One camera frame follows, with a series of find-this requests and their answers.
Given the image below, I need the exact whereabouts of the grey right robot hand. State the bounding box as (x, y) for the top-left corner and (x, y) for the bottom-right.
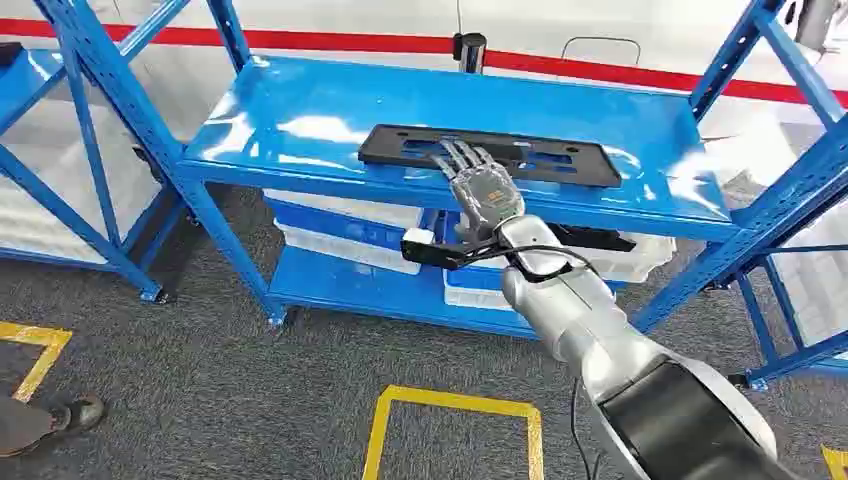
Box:
(430, 138), (527, 244)

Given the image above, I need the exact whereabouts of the black plastic panel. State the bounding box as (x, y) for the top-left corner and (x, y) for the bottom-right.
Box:
(357, 123), (623, 189)

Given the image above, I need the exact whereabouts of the white plastic crate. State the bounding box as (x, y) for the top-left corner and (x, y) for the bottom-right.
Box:
(0, 198), (111, 266)
(274, 221), (425, 277)
(441, 283), (519, 313)
(463, 225), (678, 285)
(771, 197), (848, 347)
(0, 99), (144, 223)
(262, 188), (426, 231)

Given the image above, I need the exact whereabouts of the black plastic part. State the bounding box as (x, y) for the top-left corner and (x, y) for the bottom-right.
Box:
(548, 223), (638, 254)

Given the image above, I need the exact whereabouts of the blue metal shelf rack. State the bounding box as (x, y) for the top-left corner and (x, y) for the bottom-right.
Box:
(0, 0), (195, 306)
(173, 0), (742, 340)
(629, 0), (848, 393)

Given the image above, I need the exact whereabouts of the yellow tape square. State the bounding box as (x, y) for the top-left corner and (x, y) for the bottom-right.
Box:
(0, 321), (73, 405)
(361, 384), (545, 480)
(820, 444), (848, 480)

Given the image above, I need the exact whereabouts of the person's shoe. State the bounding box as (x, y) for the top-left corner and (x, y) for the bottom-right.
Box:
(44, 395), (107, 437)

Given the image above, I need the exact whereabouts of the person's leg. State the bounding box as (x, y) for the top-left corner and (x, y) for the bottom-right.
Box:
(0, 395), (53, 460)

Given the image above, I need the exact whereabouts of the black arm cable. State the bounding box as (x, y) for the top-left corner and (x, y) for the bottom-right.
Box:
(457, 243), (601, 285)

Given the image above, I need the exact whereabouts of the chrome barrier post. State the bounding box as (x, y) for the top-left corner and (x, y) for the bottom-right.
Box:
(453, 31), (489, 75)

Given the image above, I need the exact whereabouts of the black body cable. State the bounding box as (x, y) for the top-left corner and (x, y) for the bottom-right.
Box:
(568, 377), (601, 480)

